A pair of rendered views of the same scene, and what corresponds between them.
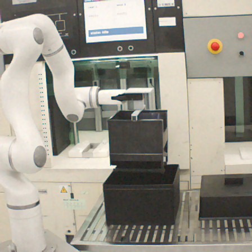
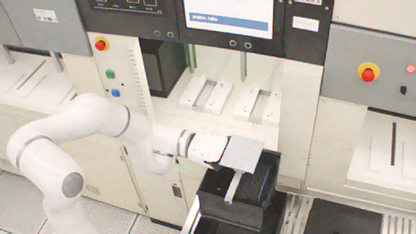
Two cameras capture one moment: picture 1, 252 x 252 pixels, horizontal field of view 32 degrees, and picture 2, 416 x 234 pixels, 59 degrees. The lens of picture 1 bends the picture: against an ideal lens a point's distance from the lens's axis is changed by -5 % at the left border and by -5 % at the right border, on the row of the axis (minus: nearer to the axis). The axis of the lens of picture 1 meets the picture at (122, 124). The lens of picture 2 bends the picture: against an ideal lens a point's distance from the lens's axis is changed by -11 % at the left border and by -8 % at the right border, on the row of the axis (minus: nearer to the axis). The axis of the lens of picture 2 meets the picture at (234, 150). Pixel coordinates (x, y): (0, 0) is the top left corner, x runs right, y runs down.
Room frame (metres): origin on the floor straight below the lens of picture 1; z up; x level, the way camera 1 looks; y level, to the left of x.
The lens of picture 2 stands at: (1.04, -0.16, 2.16)
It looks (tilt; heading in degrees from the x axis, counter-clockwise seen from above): 50 degrees down; 8
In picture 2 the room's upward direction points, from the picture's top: 2 degrees counter-clockwise
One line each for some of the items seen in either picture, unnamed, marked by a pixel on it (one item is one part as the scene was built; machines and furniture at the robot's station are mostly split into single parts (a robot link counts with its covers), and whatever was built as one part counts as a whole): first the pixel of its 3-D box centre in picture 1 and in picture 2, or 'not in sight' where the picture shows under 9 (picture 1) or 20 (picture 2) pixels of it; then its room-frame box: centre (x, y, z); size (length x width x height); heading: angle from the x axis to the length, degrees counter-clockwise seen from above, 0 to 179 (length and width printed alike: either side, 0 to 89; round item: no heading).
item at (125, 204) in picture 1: (144, 193); (241, 225); (1.77, -0.07, 0.85); 0.28 x 0.28 x 0.17; 78
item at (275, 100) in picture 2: not in sight; (261, 104); (2.38, -0.09, 0.89); 0.22 x 0.21 x 0.04; 170
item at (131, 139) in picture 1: (139, 129); (240, 184); (1.77, -0.06, 1.12); 0.24 x 0.20 x 0.32; 169
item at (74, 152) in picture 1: (91, 148); (205, 93); (2.43, 0.18, 0.89); 0.22 x 0.21 x 0.04; 170
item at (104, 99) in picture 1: (111, 96); (205, 148); (1.79, 0.04, 1.25); 0.11 x 0.10 x 0.07; 79
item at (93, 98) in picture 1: (95, 97); (187, 143); (1.81, 0.10, 1.25); 0.09 x 0.03 x 0.08; 169
